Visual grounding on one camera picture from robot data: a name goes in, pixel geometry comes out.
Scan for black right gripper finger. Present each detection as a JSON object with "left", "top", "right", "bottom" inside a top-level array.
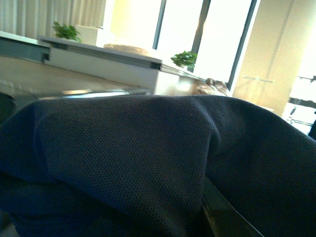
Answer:
[{"left": 202, "top": 177, "right": 262, "bottom": 237}]

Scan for dark navy knit garment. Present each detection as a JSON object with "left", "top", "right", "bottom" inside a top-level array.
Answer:
[{"left": 0, "top": 95, "right": 316, "bottom": 237}]

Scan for grey front-load washing machine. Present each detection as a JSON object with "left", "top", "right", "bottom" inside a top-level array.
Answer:
[{"left": 0, "top": 56, "right": 151, "bottom": 122}]

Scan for white countertop cabinet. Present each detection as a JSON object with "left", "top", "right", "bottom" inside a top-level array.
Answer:
[{"left": 39, "top": 36, "right": 206, "bottom": 95}]

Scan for clear plastic bag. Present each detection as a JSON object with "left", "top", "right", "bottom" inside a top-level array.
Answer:
[{"left": 103, "top": 43, "right": 150, "bottom": 56}]

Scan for white box appliance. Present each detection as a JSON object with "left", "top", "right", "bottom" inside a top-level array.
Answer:
[{"left": 76, "top": 25, "right": 103, "bottom": 46}]

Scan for small green potted plant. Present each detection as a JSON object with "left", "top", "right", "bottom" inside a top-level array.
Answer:
[{"left": 52, "top": 22, "right": 81, "bottom": 42}]

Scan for teal counter with sink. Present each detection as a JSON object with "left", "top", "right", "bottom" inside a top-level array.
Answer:
[{"left": 0, "top": 31, "right": 50, "bottom": 63}]

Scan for beige vertical blinds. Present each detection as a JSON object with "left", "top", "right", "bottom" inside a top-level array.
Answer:
[{"left": 0, "top": 0, "right": 106, "bottom": 39}]

